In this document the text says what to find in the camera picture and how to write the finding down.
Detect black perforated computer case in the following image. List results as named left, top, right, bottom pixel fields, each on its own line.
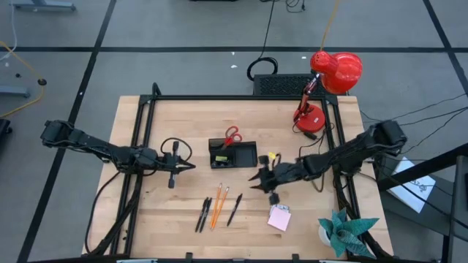
left=252, top=73, right=348, bottom=96

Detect white floor cable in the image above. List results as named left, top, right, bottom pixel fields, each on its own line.
left=0, top=0, right=18, bottom=61

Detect red desk lamp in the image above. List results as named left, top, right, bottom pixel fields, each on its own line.
left=291, top=50, right=364, bottom=134

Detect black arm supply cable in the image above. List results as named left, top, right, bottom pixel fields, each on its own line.
left=83, top=170, right=122, bottom=256

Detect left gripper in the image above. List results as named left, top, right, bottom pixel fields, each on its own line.
left=160, top=140, right=197, bottom=190

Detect black lamp power cable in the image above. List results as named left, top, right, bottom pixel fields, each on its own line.
left=292, top=122, right=334, bottom=147

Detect black pen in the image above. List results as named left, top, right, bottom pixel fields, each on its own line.
left=226, top=193, right=244, bottom=227
left=195, top=197, right=210, bottom=234
left=199, top=197, right=213, bottom=234

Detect teal artificial plant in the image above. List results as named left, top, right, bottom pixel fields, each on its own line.
left=317, top=207, right=380, bottom=259

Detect pink sticky note pad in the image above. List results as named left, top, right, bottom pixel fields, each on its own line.
left=267, top=207, right=293, bottom=232

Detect coiled black floor cable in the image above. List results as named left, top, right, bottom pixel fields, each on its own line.
left=246, top=0, right=279, bottom=82

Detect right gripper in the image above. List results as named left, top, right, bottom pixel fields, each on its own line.
left=248, top=155, right=306, bottom=205

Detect grey metal floor foot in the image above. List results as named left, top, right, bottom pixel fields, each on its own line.
left=0, top=85, right=31, bottom=99
left=10, top=0, right=77, bottom=12

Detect yellow floor cable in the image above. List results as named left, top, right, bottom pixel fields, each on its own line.
left=0, top=40, right=47, bottom=118

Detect black mesh desk organizer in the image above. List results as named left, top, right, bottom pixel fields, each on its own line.
left=208, top=137, right=258, bottom=169

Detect black metal stand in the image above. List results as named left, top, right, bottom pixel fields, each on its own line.
left=376, top=142, right=468, bottom=263

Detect white paper sheet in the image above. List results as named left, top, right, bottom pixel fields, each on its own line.
left=387, top=156, right=437, bottom=214

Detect red scissors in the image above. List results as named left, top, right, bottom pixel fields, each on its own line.
left=220, top=125, right=244, bottom=150

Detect white plant pot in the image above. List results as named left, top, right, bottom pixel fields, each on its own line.
left=317, top=225, right=332, bottom=246

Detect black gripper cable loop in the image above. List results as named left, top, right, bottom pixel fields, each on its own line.
left=160, top=137, right=194, bottom=164

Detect orange pencil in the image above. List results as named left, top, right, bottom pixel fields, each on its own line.
left=210, top=183, right=223, bottom=230
left=211, top=186, right=230, bottom=231

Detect yellow hanging cable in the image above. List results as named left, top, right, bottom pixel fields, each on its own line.
left=320, top=0, right=341, bottom=51

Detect black wheeled base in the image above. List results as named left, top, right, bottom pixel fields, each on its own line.
left=0, top=118, right=13, bottom=143

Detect black aluminium table frame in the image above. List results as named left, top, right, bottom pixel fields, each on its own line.
left=87, top=82, right=394, bottom=263

